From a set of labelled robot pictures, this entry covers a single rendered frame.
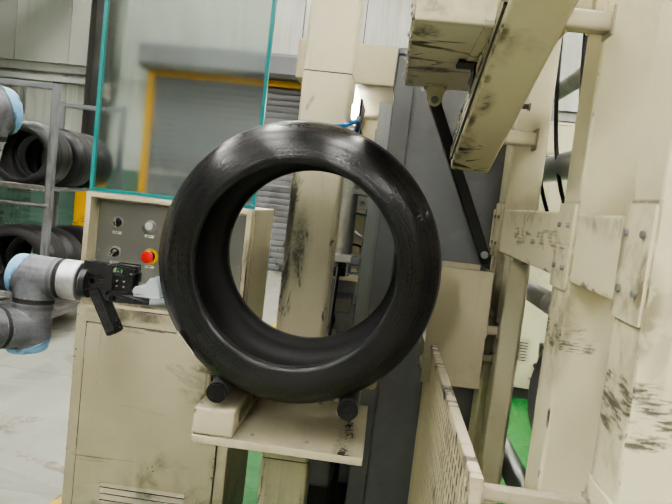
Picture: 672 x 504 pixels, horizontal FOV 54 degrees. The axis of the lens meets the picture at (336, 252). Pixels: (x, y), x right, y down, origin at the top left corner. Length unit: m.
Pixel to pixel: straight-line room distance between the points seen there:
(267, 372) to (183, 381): 0.90
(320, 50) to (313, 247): 0.51
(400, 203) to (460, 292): 0.43
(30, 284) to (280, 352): 0.59
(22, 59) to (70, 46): 0.87
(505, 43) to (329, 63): 0.71
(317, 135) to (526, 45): 0.44
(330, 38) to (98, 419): 1.43
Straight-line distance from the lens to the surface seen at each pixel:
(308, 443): 1.48
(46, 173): 5.19
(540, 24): 1.10
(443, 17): 1.14
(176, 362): 2.24
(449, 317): 1.67
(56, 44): 12.71
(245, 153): 1.34
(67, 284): 1.56
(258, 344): 1.65
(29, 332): 1.61
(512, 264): 1.69
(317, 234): 1.72
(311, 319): 1.75
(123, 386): 2.32
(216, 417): 1.46
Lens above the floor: 1.34
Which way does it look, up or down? 5 degrees down
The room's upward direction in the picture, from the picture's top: 7 degrees clockwise
